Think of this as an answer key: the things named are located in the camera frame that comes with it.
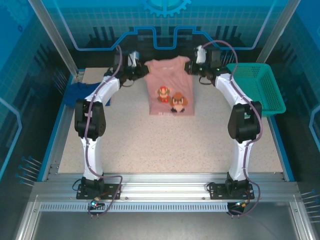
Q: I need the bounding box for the pink t-shirt with pixel print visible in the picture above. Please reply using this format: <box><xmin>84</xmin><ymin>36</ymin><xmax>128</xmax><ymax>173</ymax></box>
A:
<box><xmin>144</xmin><ymin>56</ymin><xmax>196</xmax><ymax>117</ymax></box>

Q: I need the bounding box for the green plastic basket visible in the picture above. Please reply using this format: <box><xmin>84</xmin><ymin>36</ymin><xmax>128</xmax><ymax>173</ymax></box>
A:
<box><xmin>226</xmin><ymin>62</ymin><xmax>287</xmax><ymax>118</ymax></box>

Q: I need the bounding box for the folded blue cloth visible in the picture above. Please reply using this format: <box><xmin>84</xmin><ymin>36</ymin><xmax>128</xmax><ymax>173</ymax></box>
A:
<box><xmin>64</xmin><ymin>81</ymin><xmax>112</xmax><ymax>107</ymax></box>

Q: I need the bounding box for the small connector with lit LEDs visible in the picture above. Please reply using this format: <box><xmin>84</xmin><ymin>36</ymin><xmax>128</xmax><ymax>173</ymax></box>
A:
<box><xmin>228</xmin><ymin>199</ymin><xmax>252</xmax><ymax>210</ymax></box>
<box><xmin>87</xmin><ymin>196</ymin><xmax>106</xmax><ymax>210</ymax></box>

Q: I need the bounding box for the metal lower tray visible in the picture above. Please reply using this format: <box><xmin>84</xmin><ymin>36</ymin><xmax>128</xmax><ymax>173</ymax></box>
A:
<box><xmin>13</xmin><ymin>194</ymin><xmax>317</xmax><ymax>240</ymax></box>

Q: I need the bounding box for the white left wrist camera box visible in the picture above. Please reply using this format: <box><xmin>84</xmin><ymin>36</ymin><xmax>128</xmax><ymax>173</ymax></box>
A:
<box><xmin>127</xmin><ymin>50</ymin><xmax>141</xmax><ymax>68</ymax></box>

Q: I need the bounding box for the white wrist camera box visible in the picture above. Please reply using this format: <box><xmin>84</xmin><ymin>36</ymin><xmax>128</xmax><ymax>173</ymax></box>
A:
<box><xmin>127</xmin><ymin>50</ymin><xmax>141</xmax><ymax>68</ymax></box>
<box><xmin>194</xmin><ymin>45</ymin><xmax>207</xmax><ymax>65</ymax></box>

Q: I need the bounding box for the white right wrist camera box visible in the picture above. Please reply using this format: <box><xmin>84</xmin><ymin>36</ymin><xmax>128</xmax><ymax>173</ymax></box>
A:
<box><xmin>194</xmin><ymin>45</ymin><xmax>207</xmax><ymax>65</ymax></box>

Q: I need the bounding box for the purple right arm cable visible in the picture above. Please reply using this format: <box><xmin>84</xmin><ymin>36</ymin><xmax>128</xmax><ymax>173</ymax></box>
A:
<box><xmin>201</xmin><ymin>39</ymin><xmax>264</xmax><ymax>218</ymax></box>

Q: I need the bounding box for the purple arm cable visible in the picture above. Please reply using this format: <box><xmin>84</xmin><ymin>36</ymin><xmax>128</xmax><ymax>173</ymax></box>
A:
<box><xmin>83</xmin><ymin>44</ymin><xmax>124</xmax><ymax>218</ymax></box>
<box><xmin>201</xmin><ymin>39</ymin><xmax>264</xmax><ymax>218</ymax></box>

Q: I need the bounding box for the aluminium frame post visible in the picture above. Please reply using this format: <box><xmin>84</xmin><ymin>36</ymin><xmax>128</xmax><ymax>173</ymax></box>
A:
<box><xmin>255</xmin><ymin>0</ymin><xmax>302</xmax><ymax>65</ymax></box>
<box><xmin>27</xmin><ymin>0</ymin><xmax>85</xmax><ymax>78</ymax></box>

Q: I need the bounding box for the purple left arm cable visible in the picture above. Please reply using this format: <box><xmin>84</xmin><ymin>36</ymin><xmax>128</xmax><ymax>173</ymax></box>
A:
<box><xmin>83</xmin><ymin>44</ymin><xmax>124</xmax><ymax>218</ymax></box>

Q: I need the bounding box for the aluminium mounting rail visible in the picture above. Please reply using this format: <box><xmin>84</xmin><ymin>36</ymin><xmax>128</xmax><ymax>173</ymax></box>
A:
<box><xmin>32</xmin><ymin>171</ymin><xmax>300</xmax><ymax>204</ymax></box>

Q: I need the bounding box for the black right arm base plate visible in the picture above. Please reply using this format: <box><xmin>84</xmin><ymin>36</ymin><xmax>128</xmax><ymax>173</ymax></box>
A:
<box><xmin>207</xmin><ymin>182</ymin><xmax>256</xmax><ymax>200</ymax></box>

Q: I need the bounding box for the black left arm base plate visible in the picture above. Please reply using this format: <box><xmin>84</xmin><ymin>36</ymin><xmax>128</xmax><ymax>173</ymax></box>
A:
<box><xmin>76</xmin><ymin>183</ymin><xmax>122</xmax><ymax>200</ymax></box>

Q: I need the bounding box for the slotted grey cable duct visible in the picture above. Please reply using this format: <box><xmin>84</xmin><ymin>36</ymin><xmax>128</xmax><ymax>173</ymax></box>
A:
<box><xmin>39</xmin><ymin>202</ymin><xmax>230</xmax><ymax>213</ymax></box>

